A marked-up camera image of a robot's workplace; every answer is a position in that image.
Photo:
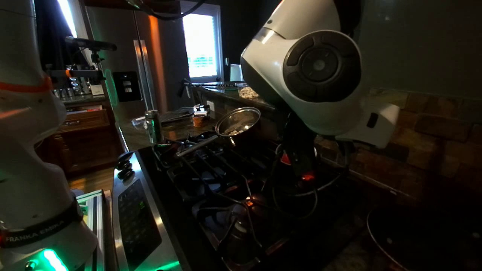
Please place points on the bright computer monitor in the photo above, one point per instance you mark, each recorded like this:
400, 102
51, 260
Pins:
203, 45

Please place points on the dark frying pan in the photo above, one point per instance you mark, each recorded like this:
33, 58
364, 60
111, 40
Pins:
427, 241

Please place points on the small orange cup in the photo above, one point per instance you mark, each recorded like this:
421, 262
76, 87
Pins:
200, 120

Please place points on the steel mixing bowl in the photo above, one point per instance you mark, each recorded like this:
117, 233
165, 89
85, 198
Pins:
239, 120

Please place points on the clear glass jar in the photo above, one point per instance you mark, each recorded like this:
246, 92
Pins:
152, 125

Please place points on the wooden drawer cabinet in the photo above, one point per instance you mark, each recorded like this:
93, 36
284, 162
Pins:
85, 135

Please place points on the black gas stove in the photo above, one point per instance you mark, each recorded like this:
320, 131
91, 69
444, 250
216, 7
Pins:
212, 200

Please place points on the stainless steel refrigerator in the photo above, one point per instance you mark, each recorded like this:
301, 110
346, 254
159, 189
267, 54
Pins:
126, 54

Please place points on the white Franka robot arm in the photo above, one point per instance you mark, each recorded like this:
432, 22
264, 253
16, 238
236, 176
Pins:
281, 64

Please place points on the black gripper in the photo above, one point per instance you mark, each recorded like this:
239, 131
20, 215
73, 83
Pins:
301, 144

